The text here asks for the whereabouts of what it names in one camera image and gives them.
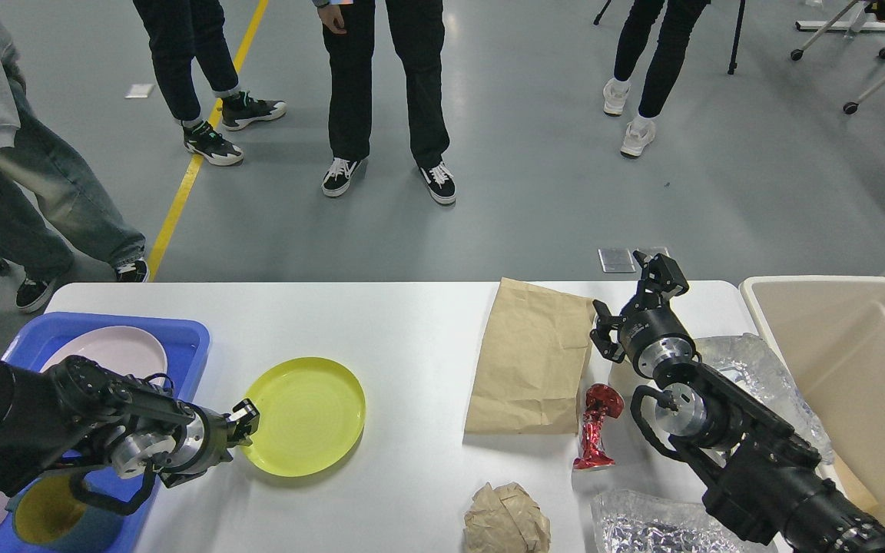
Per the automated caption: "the person in black leggings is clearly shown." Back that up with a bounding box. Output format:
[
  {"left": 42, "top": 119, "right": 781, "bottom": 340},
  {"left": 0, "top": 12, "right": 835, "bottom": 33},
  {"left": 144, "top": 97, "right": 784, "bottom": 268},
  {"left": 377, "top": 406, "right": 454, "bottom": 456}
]
[{"left": 602, "top": 0, "right": 712, "bottom": 159}]

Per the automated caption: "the blue plastic tray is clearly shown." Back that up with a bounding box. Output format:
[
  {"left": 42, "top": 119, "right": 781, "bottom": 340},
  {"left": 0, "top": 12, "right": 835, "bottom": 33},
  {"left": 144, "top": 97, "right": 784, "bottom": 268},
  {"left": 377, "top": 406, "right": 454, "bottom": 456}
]
[{"left": 0, "top": 312, "right": 210, "bottom": 552}]

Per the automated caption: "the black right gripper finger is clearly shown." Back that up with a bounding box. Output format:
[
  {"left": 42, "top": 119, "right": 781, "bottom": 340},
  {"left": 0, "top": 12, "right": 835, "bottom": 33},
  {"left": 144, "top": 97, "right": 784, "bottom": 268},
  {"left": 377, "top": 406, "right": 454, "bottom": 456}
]
[
  {"left": 589, "top": 299, "right": 628, "bottom": 363},
  {"left": 631, "top": 250, "right": 690, "bottom": 312}
]

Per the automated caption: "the yellow plate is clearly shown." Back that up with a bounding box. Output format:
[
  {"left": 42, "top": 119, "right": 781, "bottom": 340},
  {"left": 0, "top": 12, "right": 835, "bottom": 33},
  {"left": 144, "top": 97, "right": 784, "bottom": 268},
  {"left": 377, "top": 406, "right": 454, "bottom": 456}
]
[{"left": 243, "top": 357, "right": 366, "bottom": 477}]

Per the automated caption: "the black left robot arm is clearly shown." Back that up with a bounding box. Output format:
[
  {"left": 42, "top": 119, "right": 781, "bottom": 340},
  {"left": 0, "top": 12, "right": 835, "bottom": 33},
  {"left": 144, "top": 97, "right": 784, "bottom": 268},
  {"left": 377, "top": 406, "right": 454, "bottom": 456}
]
[{"left": 0, "top": 355, "right": 260, "bottom": 517}]

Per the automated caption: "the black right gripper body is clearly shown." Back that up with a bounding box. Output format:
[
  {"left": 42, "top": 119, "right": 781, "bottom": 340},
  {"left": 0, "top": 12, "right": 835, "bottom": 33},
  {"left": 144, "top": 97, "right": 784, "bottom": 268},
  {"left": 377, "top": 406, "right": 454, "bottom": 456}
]
[{"left": 618, "top": 306, "right": 698, "bottom": 380}]

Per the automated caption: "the clear plastic bag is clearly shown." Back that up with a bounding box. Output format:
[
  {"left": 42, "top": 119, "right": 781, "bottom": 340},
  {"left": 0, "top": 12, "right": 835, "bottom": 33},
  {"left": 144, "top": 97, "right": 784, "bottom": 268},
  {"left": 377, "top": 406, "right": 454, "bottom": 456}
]
[{"left": 695, "top": 333, "right": 834, "bottom": 465}]

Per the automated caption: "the person in baggy jeans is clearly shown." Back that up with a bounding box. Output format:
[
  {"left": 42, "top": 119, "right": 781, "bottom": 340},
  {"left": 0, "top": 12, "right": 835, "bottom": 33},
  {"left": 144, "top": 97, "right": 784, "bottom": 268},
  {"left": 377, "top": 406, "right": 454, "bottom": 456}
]
[{"left": 0, "top": 21, "right": 150, "bottom": 313}]

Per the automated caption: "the black tripod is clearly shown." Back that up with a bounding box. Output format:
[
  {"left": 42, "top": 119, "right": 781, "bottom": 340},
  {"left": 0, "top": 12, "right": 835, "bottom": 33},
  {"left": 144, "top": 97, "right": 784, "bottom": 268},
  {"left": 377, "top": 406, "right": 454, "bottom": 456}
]
[{"left": 592, "top": 0, "right": 747, "bottom": 75}]

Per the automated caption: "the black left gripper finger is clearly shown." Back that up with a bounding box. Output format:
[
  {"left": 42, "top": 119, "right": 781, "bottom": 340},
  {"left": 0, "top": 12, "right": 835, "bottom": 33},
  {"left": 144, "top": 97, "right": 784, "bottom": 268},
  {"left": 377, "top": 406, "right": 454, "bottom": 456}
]
[{"left": 227, "top": 399, "right": 260, "bottom": 447}]

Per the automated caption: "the beige plastic bin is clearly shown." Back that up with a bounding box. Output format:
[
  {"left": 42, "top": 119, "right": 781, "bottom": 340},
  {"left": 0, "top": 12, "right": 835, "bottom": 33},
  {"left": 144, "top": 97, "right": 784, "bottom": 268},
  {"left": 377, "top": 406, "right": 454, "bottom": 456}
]
[{"left": 740, "top": 276, "right": 885, "bottom": 524}]

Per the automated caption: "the floor outlet plate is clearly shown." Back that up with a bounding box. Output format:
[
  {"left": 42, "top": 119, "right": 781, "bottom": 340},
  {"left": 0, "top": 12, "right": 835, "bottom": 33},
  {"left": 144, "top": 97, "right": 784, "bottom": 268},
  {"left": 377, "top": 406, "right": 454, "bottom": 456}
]
[{"left": 598, "top": 247, "right": 670, "bottom": 273}]

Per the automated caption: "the dark teal mug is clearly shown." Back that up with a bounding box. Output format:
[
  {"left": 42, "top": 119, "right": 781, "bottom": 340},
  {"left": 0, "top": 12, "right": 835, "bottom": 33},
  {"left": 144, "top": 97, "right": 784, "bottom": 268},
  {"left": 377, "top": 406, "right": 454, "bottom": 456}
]
[{"left": 6, "top": 475, "right": 124, "bottom": 552}]

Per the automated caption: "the rolling chair base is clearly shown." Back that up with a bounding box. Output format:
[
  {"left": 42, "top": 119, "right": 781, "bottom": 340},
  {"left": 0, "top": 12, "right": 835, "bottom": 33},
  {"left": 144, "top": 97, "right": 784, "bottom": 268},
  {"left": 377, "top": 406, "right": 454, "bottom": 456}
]
[{"left": 782, "top": 1, "right": 885, "bottom": 116}]

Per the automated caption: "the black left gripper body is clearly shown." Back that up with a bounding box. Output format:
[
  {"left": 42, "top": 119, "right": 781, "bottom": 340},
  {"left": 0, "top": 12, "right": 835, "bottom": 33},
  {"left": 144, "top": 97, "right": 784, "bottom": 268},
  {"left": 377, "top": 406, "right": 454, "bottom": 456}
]
[{"left": 159, "top": 405, "right": 237, "bottom": 488}]

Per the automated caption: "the crumpled brown paper ball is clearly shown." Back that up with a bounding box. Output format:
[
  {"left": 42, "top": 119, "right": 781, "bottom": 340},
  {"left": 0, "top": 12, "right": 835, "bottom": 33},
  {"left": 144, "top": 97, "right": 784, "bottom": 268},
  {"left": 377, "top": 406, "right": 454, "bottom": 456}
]
[{"left": 464, "top": 482, "right": 551, "bottom": 552}]

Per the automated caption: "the red foil wrapper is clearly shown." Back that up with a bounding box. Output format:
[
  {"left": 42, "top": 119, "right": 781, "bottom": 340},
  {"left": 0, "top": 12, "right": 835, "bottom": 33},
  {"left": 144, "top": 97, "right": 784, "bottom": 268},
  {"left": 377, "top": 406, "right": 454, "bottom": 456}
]
[{"left": 572, "top": 382, "right": 625, "bottom": 470}]

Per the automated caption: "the pink plate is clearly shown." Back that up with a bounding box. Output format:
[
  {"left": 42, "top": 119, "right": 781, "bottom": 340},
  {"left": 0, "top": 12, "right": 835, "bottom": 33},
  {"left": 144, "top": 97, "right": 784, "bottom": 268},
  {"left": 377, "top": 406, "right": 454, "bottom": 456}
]
[{"left": 39, "top": 326, "right": 168, "bottom": 379}]

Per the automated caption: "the person in green-black sneakers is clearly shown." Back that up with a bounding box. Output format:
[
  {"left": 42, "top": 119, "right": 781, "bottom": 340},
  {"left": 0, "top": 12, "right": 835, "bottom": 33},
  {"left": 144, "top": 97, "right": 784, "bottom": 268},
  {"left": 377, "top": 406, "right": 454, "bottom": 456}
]
[{"left": 132, "top": 0, "right": 288, "bottom": 167}]

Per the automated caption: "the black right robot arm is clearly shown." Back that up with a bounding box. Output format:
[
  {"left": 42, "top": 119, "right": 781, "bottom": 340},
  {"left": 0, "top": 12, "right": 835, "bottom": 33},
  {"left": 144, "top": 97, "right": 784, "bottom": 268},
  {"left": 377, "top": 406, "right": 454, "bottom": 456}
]
[{"left": 590, "top": 250, "right": 885, "bottom": 552}]

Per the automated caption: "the person in black trousers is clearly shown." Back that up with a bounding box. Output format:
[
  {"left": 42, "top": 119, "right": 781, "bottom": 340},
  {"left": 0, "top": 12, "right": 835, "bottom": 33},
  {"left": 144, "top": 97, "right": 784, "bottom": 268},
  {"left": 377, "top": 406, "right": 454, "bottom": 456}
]
[{"left": 312, "top": 0, "right": 458, "bottom": 207}]

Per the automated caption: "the brown paper bag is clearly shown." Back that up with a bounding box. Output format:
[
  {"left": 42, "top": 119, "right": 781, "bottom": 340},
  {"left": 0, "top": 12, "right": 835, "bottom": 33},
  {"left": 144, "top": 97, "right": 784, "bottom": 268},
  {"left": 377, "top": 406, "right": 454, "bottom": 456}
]
[{"left": 464, "top": 279, "right": 595, "bottom": 435}]

